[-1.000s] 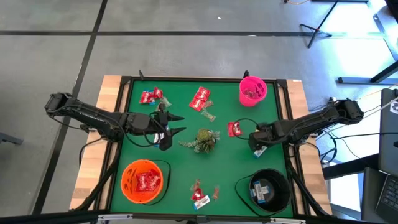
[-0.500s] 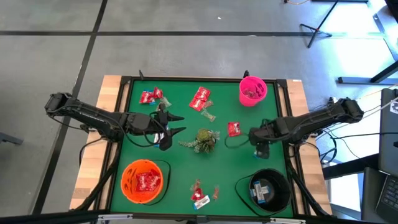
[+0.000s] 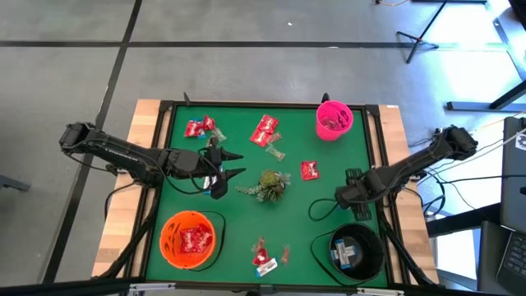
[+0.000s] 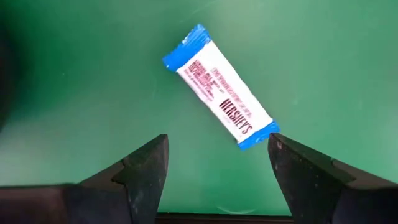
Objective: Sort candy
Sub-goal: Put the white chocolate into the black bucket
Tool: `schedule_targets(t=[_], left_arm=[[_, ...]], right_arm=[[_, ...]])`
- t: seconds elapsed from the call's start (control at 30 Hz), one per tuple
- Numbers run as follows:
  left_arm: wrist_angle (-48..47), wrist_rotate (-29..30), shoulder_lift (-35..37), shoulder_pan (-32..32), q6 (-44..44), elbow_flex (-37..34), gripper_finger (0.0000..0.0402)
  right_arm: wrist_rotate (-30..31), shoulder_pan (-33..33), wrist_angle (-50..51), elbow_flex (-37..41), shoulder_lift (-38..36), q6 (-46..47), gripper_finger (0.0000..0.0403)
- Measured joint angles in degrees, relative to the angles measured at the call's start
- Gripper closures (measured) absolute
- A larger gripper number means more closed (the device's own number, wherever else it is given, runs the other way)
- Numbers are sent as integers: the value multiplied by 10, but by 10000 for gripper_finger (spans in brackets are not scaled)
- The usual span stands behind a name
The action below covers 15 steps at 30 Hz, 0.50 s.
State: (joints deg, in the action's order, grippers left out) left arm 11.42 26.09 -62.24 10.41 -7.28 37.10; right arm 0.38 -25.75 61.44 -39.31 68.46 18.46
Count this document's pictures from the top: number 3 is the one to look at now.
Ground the grey top desk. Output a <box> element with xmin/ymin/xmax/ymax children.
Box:
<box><xmin>499</xmin><ymin>116</ymin><xmax>526</xmax><ymax>234</ymax></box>

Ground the black plastic bucket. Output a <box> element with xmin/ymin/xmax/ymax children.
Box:
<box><xmin>309</xmin><ymin>222</ymin><xmax>386</xmax><ymax>288</ymax></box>

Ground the grey keyboard tray desk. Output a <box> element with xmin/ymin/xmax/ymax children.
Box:
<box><xmin>476</xmin><ymin>220</ymin><xmax>526</xmax><ymax>296</ymax></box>

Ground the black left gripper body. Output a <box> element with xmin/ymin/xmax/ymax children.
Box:
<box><xmin>166</xmin><ymin>147</ymin><xmax>214</xmax><ymax>181</ymax></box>

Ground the black tripod stand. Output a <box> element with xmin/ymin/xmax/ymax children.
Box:
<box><xmin>395</xmin><ymin>0</ymin><xmax>453</xmax><ymax>65</ymax></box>

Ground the green table mat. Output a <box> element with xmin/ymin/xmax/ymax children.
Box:
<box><xmin>145</xmin><ymin>105</ymin><xmax>390</xmax><ymax>288</ymax></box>

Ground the black white computer keyboard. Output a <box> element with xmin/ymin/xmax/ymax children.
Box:
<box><xmin>495</xmin><ymin>231</ymin><xmax>526</xmax><ymax>294</ymax></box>

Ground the grey furniture foot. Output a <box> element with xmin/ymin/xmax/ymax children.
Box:
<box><xmin>0</xmin><ymin>174</ymin><xmax>32</xmax><ymax>192</ymax></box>

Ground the orange pumpkin face bucket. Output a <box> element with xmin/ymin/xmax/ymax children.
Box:
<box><xmin>159</xmin><ymin>210</ymin><xmax>227</xmax><ymax>273</ymax></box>

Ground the pink plastic bucket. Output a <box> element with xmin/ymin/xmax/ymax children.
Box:
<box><xmin>315</xmin><ymin>99</ymin><xmax>355</xmax><ymax>142</ymax></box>

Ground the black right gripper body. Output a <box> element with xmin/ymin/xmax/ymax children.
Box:
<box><xmin>334</xmin><ymin>183</ymin><xmax>374</xmax><ymax>210</ymax></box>

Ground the potted artificial succulent plant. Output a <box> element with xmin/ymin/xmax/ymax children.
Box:
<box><xmin>235</xmin><ymin>169</ymin><xmax>292</xmax><ymax>204</ymax></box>

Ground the black standing desk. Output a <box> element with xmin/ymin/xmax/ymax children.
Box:
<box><xmin>445</xmin><ymin>16</ymin><xmax>526</xmax><ymax>114</ymax></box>

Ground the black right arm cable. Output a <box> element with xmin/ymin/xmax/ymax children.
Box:
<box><xmin>307</xmin><ymin>198</ymin><xmax>339</xmax><ymax>222</ymax></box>

